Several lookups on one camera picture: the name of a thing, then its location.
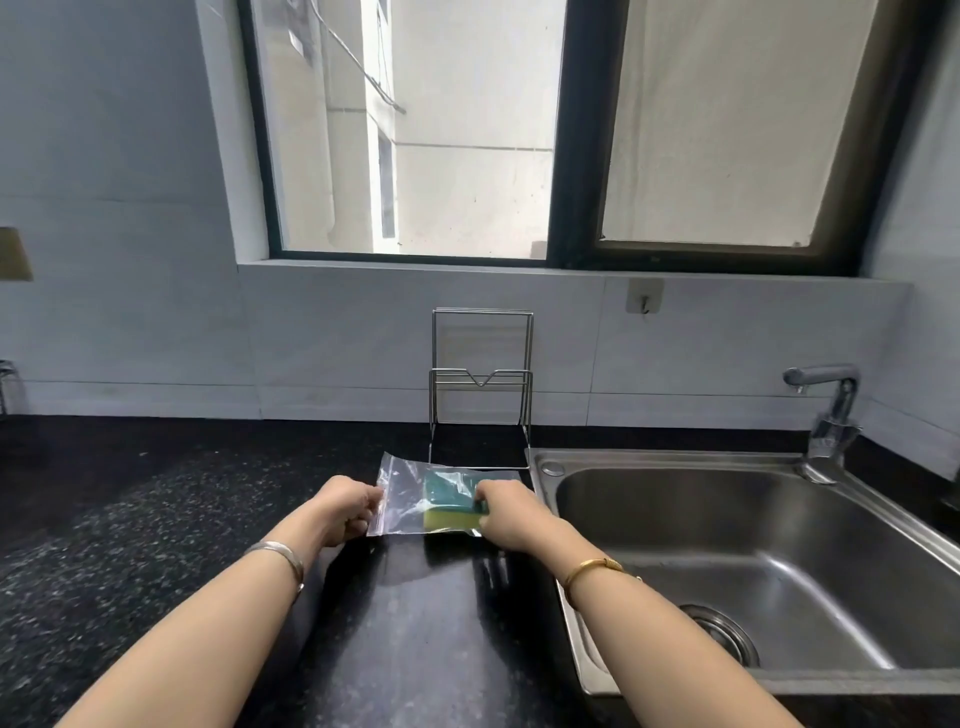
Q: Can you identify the black framed window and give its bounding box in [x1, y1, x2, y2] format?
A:
[237, 0, 950, 277]

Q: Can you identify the sink drain strainer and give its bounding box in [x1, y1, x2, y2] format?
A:
[678, 603, 761, 669]

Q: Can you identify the person's right forearm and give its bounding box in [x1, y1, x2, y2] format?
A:
[534, 525, 804, 728]

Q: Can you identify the person's right hand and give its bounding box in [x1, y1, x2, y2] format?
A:
[474, 479, 562, 555]

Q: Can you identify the gold bracelet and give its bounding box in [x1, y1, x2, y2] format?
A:
[558, 556, 625, 609]

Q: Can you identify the metal wire rack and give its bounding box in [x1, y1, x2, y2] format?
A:
[426, 307, 535, 472]

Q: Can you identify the stainless steel sink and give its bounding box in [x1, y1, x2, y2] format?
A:
[526, 447, 960, 699]

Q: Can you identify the yellowish wall fixture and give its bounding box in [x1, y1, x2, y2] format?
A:
[0, 226, 34, 283]

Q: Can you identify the wall hook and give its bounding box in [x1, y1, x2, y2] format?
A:
[626, 279, 665, 316]

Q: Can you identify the green yellow sponge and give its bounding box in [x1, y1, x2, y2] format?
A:
[422, 472, 490, 535]

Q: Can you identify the person's left forearm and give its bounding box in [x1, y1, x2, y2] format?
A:
[56, 521, 339, 728]

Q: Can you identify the silver bracelet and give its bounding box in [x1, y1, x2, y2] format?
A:
[243, 541, 306, 596]

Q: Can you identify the chrome faucet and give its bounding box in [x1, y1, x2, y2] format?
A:
[783, 364, 864, 485]

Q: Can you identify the clear plastic zip bag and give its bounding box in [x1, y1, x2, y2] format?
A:
[366, 451, 530, 540]

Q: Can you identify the person's left hand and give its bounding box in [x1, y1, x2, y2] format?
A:
[308, 476, 386, 548]

